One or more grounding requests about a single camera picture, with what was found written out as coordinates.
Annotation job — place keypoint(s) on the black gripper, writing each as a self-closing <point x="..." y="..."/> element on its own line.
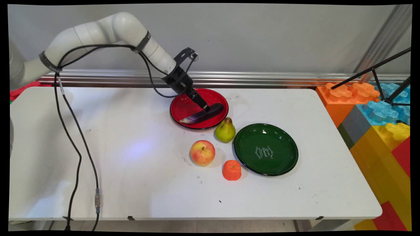
<point x="178" y="82"/>

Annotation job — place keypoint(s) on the purple toy eggplant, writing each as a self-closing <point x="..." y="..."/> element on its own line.
<point x="206" y="114"/>

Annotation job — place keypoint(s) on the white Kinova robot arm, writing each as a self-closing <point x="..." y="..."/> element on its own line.
<point x="124" y="26"/>

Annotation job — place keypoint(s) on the red plate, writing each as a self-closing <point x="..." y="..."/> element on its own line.
<point x="183" y="108"/>

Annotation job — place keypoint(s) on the yellow-green toy pear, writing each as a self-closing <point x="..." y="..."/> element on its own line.
<point x="225" y="131"/>

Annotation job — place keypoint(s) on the red-yellow toy apple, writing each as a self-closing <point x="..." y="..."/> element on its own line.
<point x="202" y="153"/>

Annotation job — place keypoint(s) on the orange toy mandarin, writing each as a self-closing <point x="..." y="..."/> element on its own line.
<point x="232" y="170"/>

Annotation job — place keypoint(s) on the green enamel plate with lettering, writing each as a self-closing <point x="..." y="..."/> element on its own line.
<point x="265" y="149"/>

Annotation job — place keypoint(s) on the orange giant building block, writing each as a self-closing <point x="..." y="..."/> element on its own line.
<point x="341" y="101"/>

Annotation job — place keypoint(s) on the grey giant building block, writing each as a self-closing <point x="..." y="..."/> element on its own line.
<point x="352" y="126"/>

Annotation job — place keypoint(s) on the red plastic piece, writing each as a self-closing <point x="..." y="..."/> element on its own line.
<point x="23" y="90"/>

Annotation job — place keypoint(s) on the blue giant building block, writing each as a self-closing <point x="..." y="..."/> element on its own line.
<point x="380" y="111"/>

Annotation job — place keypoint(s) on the yellow giant building block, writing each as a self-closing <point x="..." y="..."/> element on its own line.
<point x="377" y="164"/>

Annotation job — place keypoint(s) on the black tripod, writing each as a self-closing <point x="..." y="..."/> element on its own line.
<point x="387" y="78"/>

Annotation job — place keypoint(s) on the red giant building block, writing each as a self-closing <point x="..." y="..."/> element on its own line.
<point x="390" y="218"/>
<point x="403" y="157"/>

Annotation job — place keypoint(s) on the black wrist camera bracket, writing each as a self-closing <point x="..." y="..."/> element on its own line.
<point x="185" y="55"/>

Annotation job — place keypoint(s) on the aluminium rail along wall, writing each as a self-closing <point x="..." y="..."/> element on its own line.
<point x="262" y="78"/>

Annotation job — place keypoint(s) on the aluminium corner post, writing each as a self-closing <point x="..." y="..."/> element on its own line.
<point x="384" y="42"/>

